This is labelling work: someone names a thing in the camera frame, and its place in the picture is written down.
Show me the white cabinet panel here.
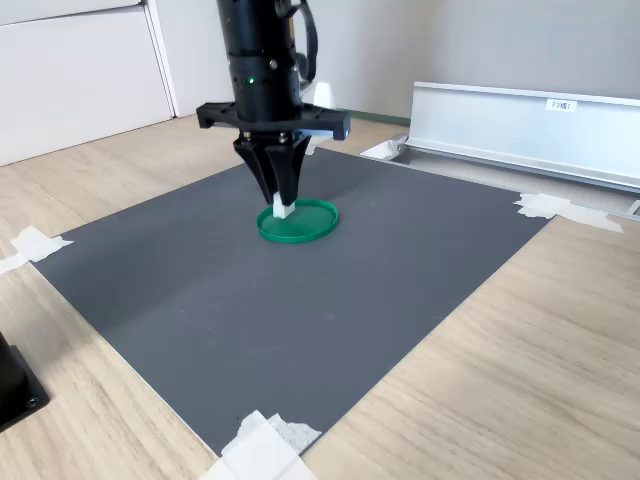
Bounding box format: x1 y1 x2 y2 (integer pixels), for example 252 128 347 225
0 0 177 168

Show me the black cable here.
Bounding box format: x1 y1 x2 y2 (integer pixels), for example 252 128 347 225
294 0 322 84

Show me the small white bracket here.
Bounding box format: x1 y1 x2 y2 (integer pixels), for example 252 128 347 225
311 81 335 109

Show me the round green lid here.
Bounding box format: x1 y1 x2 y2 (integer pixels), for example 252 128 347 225
255 198 340 245

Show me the small white plastic terminal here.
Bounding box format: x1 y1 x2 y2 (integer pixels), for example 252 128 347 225
272 192 297 220

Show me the silver cable duct with lid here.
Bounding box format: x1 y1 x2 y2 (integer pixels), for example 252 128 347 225
359 81 640 221

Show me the dark grey mat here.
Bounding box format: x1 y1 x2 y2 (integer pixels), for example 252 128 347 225
32 146 554 459

